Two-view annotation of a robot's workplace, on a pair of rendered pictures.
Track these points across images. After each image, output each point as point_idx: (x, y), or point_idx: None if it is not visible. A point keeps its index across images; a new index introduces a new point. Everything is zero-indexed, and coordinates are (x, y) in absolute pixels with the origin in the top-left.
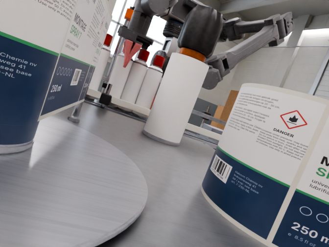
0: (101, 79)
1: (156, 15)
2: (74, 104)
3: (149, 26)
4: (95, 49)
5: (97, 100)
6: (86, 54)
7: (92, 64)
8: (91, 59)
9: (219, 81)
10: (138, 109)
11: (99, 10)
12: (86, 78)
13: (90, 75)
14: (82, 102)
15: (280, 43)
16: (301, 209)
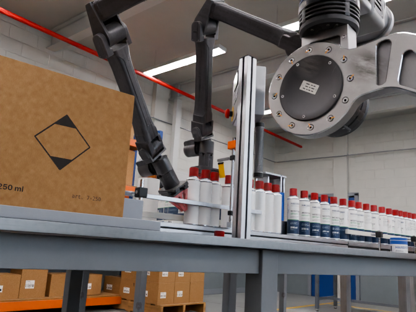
0: (221, 210)
1: (368, 19)
2: (160, 220)
3: (199, 158)
4: (164, 202)
5: (228, 228)
6: (158, 205)
7: (165, 207)
8: (163, 205)
9: (137, 164)
10: None
11: (158, 194)
12: (164, 212)
13: (167, 210)
14: (168, 221)
15: (96, 50)
16: None
